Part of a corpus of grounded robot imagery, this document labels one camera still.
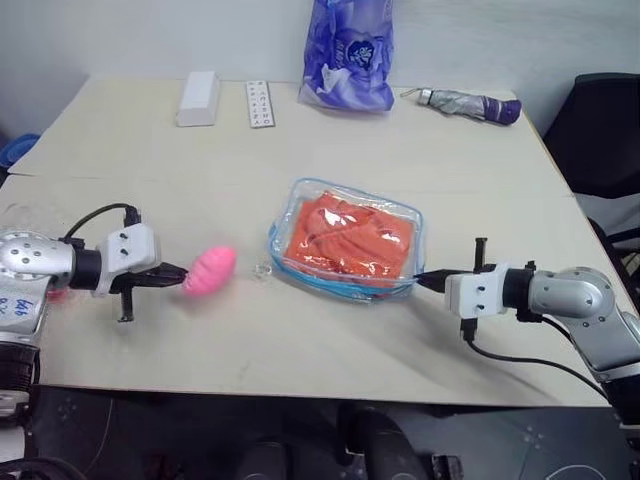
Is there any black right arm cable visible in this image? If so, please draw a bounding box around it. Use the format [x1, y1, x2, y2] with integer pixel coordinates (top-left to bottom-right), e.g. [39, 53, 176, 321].
[459, 299, 604, 377]

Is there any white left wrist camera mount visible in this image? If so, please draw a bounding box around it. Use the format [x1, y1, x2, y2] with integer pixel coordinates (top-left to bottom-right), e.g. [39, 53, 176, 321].
[93, 223, 162, 297]

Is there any orange cloth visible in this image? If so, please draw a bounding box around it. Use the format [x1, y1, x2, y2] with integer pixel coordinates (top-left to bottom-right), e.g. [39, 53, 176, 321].
[282, 191, 416, 281]

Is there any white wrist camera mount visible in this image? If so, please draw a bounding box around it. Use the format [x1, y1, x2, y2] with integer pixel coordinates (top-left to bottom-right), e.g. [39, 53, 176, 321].
[93, 223, 162, 297]
[443, 260, 511, 319]

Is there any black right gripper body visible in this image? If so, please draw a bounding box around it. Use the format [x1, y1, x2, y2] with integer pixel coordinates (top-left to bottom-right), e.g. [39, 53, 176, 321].
[442, 237, 490, 294]

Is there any large dark rounded shape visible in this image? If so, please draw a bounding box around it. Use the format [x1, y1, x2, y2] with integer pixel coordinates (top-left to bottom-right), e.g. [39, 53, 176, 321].
[337, 402, 419, 480]

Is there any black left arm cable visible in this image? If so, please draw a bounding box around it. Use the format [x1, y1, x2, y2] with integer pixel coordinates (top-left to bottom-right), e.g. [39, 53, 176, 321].
[63, 202, 144, 247]

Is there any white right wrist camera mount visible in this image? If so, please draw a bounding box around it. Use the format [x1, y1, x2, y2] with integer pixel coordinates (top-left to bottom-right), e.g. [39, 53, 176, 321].
[443, 260, 511, 319]

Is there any pink ribbed toy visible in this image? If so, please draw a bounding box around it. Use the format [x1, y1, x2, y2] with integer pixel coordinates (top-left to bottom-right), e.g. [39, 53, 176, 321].
[180, 244, 237, 298]

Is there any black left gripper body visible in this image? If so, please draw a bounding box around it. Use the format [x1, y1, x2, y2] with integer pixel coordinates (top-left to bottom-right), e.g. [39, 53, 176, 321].
[109, 264, 167, 323]

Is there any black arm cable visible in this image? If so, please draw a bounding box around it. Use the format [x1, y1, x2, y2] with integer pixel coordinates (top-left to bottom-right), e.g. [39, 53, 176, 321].
[459, 299, 604, 377]
[63, 202, 144, 247]

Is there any white cardboard box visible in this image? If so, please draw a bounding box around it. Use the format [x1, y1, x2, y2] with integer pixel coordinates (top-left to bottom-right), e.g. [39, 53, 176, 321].
[174, 70, 222, 128]

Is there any white printed card strip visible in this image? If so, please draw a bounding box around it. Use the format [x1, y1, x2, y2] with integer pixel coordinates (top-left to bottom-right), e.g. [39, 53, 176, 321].
[244, 79, 277, 130]

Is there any silver purple folded umbrella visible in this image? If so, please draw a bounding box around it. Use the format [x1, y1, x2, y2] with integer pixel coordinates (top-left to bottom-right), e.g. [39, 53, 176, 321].
[401, 87, 523, 127]

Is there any clear plastic pouch blue trim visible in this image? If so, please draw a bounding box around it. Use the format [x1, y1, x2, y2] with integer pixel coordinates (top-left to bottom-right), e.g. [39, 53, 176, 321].
[268, 176, 425, 302]

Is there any black office chair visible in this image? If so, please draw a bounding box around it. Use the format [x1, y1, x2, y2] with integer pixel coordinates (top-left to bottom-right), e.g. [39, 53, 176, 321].
[542, 72, 640, 264]

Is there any purple plastic bag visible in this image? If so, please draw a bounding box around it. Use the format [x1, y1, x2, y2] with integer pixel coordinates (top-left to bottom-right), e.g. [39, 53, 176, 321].
[298, 0, 396, 113]

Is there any blue plastic container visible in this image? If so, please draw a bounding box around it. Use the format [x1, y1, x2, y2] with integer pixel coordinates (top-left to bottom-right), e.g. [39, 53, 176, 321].
[0, 132, 41, 175]

